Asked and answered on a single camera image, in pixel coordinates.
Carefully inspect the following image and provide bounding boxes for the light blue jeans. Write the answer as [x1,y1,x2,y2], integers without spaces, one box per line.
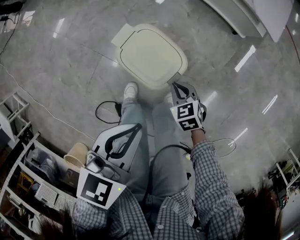
[119,95,196,213]

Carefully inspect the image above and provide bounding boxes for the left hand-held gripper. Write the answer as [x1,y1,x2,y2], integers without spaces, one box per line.
[76,122,143,210]

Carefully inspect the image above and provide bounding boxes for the red cable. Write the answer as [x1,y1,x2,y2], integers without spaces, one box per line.
[285,24,300,66]

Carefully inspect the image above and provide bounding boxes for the person's left forearm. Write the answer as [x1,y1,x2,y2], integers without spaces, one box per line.
[74,187,141,240]

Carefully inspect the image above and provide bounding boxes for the cream plastic bin with lid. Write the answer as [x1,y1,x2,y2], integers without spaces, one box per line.
[111,23,188,91]

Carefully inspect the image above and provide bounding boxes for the thick black tether cable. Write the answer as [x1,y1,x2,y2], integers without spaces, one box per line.
[147,144,195,202]

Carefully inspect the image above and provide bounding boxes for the white perforated basket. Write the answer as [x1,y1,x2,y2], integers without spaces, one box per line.
[34,182,58,208]
[54,194,77,211]

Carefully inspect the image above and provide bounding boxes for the black floor cable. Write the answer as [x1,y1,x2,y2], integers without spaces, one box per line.
[0,11,21,56]

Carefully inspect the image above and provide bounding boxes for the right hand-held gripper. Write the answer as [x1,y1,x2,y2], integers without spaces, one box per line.
[170,80,208,132]

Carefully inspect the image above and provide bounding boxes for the person's left white shoe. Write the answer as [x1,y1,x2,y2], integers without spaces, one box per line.
[123,82,139,102]

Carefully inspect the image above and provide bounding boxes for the beige mesh bin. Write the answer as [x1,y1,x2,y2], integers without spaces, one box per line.
[63,142,89,169]

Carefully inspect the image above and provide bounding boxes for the person's right forearm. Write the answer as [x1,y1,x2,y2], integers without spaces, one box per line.
[190,127,233,202]

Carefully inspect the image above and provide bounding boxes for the plaid shirt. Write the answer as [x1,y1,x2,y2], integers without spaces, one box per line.
[74,140,246,240]

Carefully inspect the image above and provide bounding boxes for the white wire rack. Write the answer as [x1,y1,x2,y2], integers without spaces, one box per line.
[0,91,32,143]

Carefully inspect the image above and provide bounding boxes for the white metal shelf rack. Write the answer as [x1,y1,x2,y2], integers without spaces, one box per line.
[0,131,78,240]

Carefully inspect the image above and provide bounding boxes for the white marble coffee table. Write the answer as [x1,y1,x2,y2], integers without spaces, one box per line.
[202,0,293,43]

